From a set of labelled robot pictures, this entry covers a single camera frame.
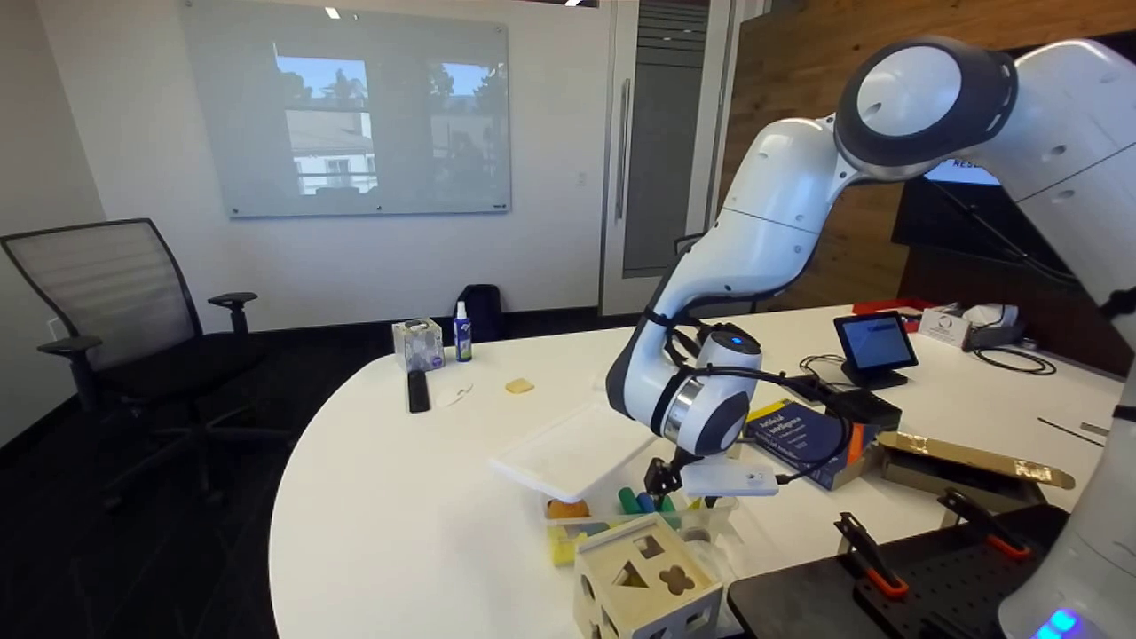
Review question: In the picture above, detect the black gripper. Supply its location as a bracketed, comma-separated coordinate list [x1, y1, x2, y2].
[639, 439, 702, 508]

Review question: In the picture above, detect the white container lid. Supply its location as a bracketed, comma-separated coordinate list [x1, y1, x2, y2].
[488, 396, 661, 508]

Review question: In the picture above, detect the wooden shape sorter box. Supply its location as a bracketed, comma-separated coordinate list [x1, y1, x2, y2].
[572, 512, 727, 639]

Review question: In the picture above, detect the black cube box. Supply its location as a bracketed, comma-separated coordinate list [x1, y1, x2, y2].
[817, 388, 904, 437]

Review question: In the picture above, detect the clear tissue box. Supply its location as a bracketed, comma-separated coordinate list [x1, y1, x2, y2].
[389, 314, 448, 371]

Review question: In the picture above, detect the red box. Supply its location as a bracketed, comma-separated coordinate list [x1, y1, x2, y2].
[849, 293, 931, 323]

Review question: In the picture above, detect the white small box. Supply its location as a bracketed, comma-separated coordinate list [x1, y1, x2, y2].
[919, 300, 971, 346]

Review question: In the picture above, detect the yellow toy block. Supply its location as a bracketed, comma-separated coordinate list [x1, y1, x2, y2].
[541, 525, 589, 570]

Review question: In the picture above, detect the blue book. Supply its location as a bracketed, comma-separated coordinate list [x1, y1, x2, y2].
[746, 401, 880, 494]

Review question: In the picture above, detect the black table power grommet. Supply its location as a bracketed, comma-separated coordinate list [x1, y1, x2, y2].
[784, 371, 833, 404]

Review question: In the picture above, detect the black orange clamp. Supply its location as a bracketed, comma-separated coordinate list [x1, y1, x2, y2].
[831, 508, 914, 604]
[937, 486, 1035, 564]

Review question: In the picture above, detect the blue spray bottle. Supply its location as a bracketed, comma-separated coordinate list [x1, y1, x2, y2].
[450, 298, 475, 365]

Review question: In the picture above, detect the white frosted glass door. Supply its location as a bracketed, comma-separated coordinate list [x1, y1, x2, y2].
[601, 0, 741, 319]

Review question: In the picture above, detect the black backpack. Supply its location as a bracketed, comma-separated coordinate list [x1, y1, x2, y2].
[454, 279, 508, 343]

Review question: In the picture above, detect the black tablet on stand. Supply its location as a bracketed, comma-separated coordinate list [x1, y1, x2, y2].
[831, 307, 921, 391]

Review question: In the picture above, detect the black mounting plate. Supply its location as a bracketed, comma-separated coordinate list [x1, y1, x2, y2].
[724, 502, 1075, 639]

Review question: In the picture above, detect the grey desk device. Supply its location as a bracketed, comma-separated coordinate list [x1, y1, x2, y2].
[958, 300, 1027, 353]

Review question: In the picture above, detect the metal pen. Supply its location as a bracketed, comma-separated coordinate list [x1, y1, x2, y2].
[1035, 413, 1113, 450]

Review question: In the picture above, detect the black mesh armchair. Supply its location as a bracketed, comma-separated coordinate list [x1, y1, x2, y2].
[0, 216, 288, 512]

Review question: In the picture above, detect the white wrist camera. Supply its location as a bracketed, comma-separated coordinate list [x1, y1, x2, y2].
[679, 453, 784, 500]

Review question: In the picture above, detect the black looped cable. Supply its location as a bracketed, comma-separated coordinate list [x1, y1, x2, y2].
[971, 339, 1062, 379]

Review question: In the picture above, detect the black wall TV screen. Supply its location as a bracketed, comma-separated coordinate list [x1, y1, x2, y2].
[891, 156, 1113, 298]

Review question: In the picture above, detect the glass wall whiteboard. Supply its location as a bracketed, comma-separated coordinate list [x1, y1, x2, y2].
[182, 0, 514, 224]

